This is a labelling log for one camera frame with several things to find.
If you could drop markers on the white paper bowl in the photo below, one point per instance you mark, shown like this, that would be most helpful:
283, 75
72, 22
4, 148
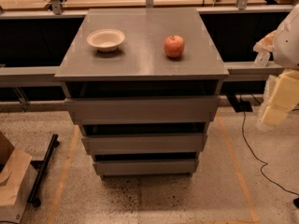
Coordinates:
106, 40

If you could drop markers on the brown cardboard box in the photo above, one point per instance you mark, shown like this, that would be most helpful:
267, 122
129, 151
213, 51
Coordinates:
17, 178

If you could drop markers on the black metal bar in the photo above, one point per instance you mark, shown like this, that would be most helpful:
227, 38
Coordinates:
41, 168

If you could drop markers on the clear sanitizer bottle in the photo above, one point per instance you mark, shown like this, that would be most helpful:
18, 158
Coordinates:
262, 59

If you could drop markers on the grey metal rail frame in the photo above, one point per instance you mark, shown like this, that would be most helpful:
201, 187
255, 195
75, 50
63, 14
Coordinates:
43, 75

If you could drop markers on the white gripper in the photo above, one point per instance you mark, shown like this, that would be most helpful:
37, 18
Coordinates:
288, 44

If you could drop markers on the grey middle drawer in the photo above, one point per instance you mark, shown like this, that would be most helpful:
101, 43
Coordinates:
144, 143

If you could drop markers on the grey drawer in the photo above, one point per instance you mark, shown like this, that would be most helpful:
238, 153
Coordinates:
153, 167
133, 110
144, 143

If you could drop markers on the black floor bracket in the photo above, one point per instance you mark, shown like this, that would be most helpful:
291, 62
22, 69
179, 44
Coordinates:
238, 104

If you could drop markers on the grey top drawer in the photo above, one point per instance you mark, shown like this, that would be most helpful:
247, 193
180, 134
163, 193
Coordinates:
133, 110

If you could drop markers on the red apple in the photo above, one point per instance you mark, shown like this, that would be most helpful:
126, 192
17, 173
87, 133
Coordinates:
174, 46

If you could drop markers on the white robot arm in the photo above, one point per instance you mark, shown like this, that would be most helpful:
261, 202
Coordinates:
286, 44

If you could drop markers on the grey drawer cabinet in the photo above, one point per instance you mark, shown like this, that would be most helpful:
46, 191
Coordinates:
140, 68

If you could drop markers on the grey bottom drawer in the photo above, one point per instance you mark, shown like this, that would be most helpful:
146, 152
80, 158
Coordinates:
153, 167

